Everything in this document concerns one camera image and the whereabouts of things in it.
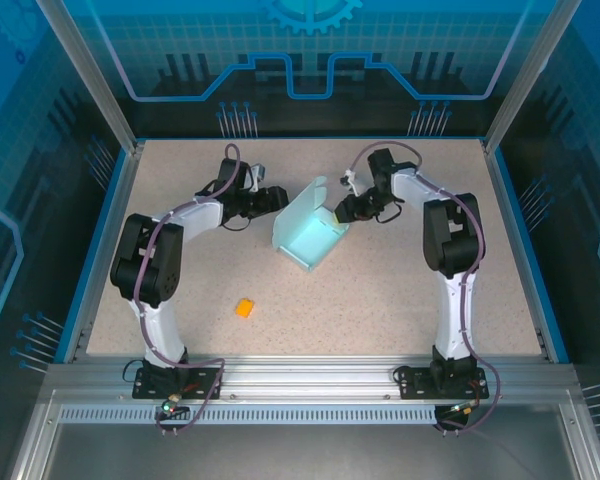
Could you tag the light blue paper box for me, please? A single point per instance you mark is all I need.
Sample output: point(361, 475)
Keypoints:
point(305, 240)

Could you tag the small orange block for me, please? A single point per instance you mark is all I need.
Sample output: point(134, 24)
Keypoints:
point(244, 308)

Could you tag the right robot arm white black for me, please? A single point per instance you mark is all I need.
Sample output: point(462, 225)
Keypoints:
point(450, 235)

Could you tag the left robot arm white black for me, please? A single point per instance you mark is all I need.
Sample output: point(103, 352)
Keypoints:
point(150, 260)

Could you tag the grey metal shelf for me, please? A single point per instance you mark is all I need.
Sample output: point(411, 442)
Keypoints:
point(305, 450)

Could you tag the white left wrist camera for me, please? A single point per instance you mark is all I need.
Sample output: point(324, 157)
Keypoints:
point(258, 176)

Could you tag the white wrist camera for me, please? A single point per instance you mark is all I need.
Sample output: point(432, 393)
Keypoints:
point(258, 176)
point(351, 181)

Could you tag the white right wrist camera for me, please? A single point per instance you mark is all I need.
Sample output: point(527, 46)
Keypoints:
point(351, 181)

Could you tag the aluminium mounting rail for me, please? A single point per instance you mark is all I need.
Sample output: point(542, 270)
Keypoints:
point(305, 375)

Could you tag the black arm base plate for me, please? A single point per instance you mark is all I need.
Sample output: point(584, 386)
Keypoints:
point(142, 392)
point(410, 387)

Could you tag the aluminium frame post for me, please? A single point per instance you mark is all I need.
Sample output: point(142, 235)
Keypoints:
point(90, 75)
point(530, 75)

